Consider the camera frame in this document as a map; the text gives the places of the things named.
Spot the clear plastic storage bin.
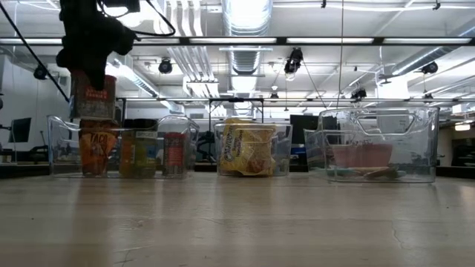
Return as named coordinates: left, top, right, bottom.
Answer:
left=47, top=114, right=200, bottom=179
left=214, top=122, right=294, bottom=177
left=303, top=106, right=441, bottom=185

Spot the teal handled metal spoon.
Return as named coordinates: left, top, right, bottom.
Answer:
left=327, top=168, right=361, bottom=179

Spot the overhead light bar beam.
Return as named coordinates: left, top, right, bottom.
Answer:
left=0, top=36, right=475, bottom=47

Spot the black computer monitor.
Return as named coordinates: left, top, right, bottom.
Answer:
left=289, top=114, right=338, bottom=145
left=9, top=117, right=33, bottom=144

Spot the thin black diagonal cable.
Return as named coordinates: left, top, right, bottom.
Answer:
left=0, top=2, right=71, bottom=102

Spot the creamy chicken yellow ramen packet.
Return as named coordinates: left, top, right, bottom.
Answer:
left=218, top=118, right=278, bottom=177

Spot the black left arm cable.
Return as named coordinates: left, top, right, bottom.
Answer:
left=96, top=0, right=177, bottom=38

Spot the green label spice jar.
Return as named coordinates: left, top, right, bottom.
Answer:
left=128, top=118, right=159, bottom=179

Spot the silver ceiling air duct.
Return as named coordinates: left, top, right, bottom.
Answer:
left=221, top=0, right=275, bottom=77

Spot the orange spice jar black cap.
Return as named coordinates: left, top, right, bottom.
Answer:
left=118, top=119, right=137, bottom=178

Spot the orange handled metal spoon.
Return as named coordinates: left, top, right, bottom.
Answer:
left=362, top=167, right=398, bottom=181

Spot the small red packet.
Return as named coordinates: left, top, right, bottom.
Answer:
left=69, top=69, right=118, bottom=122

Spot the orange taco seasoning packet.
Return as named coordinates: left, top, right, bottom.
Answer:
left=79, top=119, right=120, bottom=177

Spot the pink plastic bowl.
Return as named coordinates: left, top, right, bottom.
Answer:
left=331, top=143, right=393, bottom=170

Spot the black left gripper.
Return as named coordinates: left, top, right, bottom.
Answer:
left=55, top=0, right=137, bottom=92

